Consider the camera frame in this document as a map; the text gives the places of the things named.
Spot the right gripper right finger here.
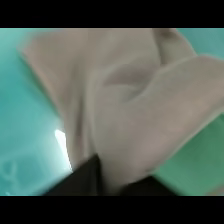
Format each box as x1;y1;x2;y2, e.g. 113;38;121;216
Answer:
120;175;178;197

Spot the beige shirt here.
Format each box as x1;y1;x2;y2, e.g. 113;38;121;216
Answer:
18;28;224;196

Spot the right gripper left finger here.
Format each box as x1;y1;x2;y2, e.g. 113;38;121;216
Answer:
43;153;102;197

